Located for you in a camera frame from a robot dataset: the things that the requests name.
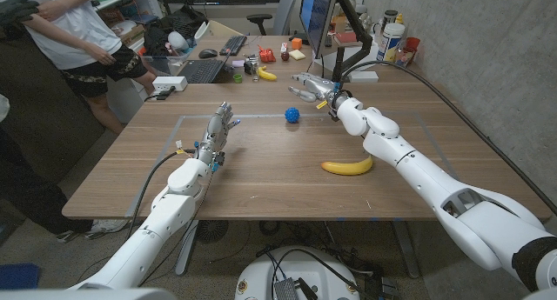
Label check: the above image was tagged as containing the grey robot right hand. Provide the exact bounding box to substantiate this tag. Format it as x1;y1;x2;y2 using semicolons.
287;72;343;110

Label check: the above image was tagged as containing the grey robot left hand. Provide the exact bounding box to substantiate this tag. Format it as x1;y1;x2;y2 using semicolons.
195;101;241;162

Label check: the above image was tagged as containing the person in white t-shirt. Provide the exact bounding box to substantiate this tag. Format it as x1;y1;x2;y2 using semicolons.
12;0;158;136

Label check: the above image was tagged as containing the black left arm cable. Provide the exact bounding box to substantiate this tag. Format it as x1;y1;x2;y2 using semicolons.
128;148;197;236

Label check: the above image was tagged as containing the flat white box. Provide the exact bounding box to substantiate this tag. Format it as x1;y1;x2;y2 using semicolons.
347;70;379;83

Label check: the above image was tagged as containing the white power strip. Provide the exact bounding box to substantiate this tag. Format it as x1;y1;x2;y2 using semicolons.
151;76;189;93

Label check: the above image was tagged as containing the red book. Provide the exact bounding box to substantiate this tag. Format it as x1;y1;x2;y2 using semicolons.
333;31;359;44

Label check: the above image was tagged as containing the blue cloth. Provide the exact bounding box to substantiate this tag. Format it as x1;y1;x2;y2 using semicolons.
0;263;41;290

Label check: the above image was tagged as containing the small yellow banana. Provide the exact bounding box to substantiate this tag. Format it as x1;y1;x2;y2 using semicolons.
257;65;278;82

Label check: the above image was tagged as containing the person in dark clothes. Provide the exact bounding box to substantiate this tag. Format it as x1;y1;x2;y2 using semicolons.
0;0;127;244

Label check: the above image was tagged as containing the white shelf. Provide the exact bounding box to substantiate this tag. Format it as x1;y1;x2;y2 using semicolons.
93;0;164;53

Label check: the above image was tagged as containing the white canister with label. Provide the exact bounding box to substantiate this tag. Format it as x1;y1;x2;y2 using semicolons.
375;22;406;67

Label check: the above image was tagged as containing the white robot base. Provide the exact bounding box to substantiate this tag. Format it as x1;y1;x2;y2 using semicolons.
234;246;360;300

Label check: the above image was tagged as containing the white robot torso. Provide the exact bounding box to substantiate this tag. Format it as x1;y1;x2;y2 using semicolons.
0;287;178;300

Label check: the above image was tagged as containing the grey table leg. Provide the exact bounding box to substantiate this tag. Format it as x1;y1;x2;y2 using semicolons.
173;219;201;277
391;219;421;279

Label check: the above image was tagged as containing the computer monitor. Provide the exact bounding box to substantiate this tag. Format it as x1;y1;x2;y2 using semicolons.
299;0;339;60

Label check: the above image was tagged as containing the black laptop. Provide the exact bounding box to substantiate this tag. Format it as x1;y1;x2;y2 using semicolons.
177;51;232;84

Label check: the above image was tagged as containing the large yellow banana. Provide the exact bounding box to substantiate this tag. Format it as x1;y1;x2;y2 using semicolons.
320;154;374;177

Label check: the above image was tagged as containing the black keyboard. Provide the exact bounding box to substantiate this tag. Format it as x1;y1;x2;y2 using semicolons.
218;35;248;57

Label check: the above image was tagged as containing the black backpack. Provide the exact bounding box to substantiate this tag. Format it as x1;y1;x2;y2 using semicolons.
143;3;209;57

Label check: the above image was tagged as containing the clear plastic cup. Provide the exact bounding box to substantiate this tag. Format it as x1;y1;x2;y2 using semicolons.
393;45;414;70

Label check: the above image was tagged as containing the grey office chair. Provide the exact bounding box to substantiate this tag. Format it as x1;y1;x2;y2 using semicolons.
246;0;298;37

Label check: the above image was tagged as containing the red orange toy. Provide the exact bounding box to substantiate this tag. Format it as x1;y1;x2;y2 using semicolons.
258;45;277;63

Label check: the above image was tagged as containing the black round fan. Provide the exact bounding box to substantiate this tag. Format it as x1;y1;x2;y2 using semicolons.
195;220;231;244

